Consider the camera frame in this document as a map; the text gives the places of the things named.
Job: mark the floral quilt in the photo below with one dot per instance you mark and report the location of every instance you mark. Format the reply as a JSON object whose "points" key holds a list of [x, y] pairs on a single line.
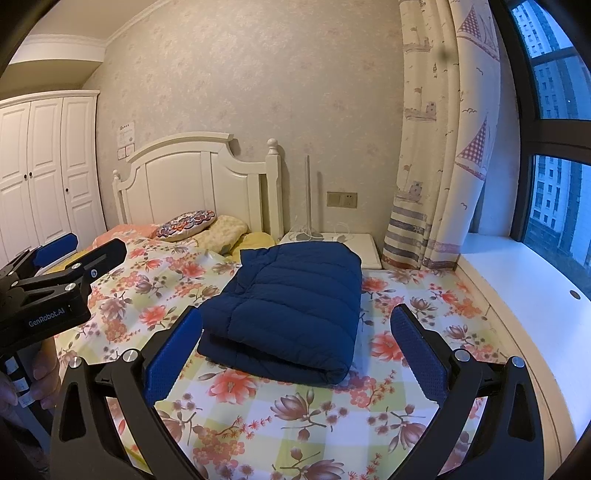
{"points": [[300, 415]]}

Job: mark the embroidered round cushion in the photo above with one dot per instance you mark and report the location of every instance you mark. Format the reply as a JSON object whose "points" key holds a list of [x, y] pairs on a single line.
{"points": [[184, 225]]}

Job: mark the white nightstand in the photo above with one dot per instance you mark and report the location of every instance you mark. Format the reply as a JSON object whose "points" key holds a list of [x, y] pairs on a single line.
{"points": [[367, 249]]}

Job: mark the sailboat print curtain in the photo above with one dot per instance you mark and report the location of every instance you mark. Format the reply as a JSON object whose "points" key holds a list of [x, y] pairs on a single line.
{"points": [[425, 138]]}

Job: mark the white window sill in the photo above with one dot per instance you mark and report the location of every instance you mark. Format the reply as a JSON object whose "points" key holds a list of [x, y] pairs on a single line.
{"points": [[517, 286]]}

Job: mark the person's left hand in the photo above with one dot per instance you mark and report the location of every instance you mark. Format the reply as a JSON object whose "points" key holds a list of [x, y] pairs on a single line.
{"points": [[46, 369]]}

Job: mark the white bed headboard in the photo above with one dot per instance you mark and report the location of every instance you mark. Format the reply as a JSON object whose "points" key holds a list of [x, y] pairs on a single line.
{"points": [[184, 184]]}

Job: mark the navy puffer jacket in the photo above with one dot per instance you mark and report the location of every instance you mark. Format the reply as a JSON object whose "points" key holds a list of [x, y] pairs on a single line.
{"points": [[286, 304]]}

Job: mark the dark framed window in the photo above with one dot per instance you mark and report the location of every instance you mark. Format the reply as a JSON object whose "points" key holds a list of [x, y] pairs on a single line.
{"points": [[554, 198]]}

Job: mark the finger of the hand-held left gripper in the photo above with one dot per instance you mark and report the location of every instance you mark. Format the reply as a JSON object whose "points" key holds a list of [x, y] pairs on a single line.
{"points": [[104, 256], [57, 244]]}

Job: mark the pink floral pillow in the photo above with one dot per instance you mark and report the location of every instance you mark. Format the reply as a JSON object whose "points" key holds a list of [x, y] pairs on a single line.
{"points": [[124, 231]]}

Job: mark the cream fluffy pillow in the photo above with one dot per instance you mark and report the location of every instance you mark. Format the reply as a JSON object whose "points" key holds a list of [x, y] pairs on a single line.
{"points": [[226, 230]]}

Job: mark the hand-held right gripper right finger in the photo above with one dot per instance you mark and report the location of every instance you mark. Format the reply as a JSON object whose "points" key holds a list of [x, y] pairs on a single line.
{"points": [[415, 350]]}

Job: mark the paper wall notice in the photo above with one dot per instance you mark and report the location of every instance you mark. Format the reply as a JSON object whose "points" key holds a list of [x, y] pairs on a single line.
{"points": [[127, 134]]}

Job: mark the wall switch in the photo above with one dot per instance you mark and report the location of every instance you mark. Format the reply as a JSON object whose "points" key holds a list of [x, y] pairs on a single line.
{"points": [[126, 152]]}

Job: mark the wall outlet plate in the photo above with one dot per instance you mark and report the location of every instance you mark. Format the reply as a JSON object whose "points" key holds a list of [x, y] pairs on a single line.
{"points": [[341, 199]]}

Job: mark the white lamp stand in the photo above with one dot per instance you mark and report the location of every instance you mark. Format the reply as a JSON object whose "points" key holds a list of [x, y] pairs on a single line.
{"points": [[307, 194]]}

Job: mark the yellow pillow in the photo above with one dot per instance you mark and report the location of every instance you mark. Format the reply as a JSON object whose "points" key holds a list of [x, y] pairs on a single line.
{"points": [[256, 241]]}

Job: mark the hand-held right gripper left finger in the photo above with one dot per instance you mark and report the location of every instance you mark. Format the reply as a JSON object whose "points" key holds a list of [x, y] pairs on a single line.
{"points": [[173, 350]]}

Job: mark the white wardrobe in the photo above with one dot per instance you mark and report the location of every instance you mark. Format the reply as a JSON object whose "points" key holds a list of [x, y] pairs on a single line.
{"points": [[46, 175]]}

